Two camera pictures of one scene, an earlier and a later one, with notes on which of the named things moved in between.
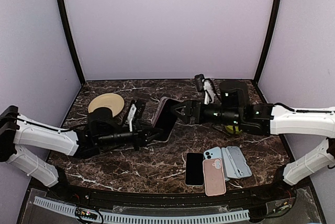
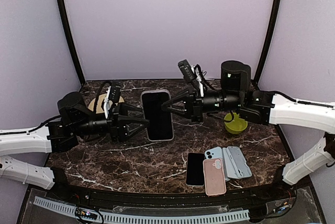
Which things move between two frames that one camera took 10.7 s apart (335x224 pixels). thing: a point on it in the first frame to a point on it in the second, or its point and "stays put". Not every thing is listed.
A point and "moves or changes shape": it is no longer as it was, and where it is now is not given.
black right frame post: (272, 28) stays put
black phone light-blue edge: (194, 171) stays put
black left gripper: (140, 136) to (120, 131)
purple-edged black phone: (165, 119) moves or changes shape
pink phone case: (214, 177) stays put
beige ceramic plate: (111, 101) stays put
